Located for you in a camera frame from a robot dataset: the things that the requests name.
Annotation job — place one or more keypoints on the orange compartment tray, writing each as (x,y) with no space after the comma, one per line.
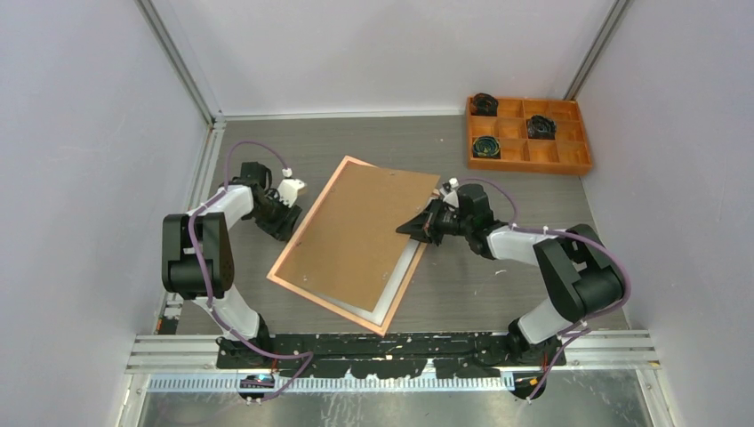
(526,135)

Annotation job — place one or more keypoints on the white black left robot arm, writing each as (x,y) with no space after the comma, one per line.
(209,228)

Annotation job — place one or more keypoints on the aluminium front rail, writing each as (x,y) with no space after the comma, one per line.
(183,363)

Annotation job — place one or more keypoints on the brown backing board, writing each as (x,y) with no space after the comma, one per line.
(349,247)

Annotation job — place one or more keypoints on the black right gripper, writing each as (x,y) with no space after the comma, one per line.
(424,227)

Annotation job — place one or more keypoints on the mountain landscape photo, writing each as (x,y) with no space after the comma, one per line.
(389,294)

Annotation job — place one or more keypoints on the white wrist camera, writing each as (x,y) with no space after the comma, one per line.
(448,192)
(290,188)

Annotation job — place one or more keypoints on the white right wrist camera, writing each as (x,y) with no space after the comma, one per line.
(448,192)

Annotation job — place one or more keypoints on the aluminium rail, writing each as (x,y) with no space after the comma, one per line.
(183,363)
(180,269)

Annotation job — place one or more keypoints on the blue green tape roll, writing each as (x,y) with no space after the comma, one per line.
(486,146)

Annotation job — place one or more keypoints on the black tape roll top-left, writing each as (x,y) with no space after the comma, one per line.
(483,105)

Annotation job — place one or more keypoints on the black tape roll middle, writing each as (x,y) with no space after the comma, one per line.
(539,127)

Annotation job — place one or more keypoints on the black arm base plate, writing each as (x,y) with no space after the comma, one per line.
(392,356)

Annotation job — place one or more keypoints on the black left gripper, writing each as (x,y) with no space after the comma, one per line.
(284,229)

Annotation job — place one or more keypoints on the aluminium left rail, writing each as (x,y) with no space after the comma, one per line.
(180,269)

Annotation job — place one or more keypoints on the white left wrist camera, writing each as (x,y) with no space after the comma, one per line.
(290,188)

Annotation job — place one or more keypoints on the pink wooden picture frame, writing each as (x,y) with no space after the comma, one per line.
(380,330)

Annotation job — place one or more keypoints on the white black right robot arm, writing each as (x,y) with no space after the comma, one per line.
(581,278)

